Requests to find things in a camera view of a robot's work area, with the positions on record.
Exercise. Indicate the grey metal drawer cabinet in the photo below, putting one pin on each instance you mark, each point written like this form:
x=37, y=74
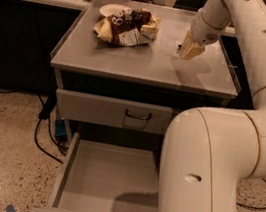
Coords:
x=152, y=73

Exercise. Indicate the crumpled brown chip bag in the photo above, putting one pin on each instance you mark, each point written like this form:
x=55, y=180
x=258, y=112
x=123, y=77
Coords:
x=128, y=28

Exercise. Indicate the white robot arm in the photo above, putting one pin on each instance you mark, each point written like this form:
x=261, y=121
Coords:
x=207, y=151

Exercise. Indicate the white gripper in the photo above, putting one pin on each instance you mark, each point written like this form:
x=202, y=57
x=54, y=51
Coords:
x=203, y=33

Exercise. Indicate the white round plate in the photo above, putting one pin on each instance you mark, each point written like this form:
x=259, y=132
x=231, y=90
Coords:
x=109, y=9

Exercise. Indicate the closed grey top drawer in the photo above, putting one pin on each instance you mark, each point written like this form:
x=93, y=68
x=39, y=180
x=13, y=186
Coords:
x=113, y=112

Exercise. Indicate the open grey lower drawer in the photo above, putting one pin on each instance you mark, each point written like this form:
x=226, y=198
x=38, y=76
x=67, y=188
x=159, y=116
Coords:
x=103, y=177

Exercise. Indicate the blue power adapter box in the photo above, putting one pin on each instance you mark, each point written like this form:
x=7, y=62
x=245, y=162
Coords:
x=60, y=130

